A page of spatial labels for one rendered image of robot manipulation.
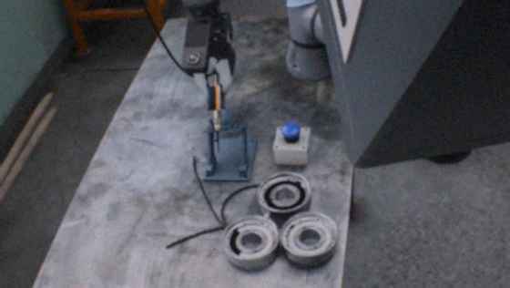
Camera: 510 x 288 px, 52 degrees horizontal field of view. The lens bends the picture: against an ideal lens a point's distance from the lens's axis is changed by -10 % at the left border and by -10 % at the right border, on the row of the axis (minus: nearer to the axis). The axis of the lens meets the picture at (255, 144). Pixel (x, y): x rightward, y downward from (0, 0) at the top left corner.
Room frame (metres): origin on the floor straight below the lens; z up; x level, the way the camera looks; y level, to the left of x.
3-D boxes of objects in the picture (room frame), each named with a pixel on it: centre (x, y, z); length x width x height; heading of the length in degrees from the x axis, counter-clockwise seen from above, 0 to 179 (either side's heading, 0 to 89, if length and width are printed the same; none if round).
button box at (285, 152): (0.92, -0.08, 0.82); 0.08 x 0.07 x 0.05; 164
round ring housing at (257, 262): (0.67, 0.03, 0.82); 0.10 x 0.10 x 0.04
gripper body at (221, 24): (0.94, 0.05, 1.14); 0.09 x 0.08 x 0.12; 167
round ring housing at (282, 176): (0.77, -0.04, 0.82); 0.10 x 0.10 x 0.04
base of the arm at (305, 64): (1.24, -0.19, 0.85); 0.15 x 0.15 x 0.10
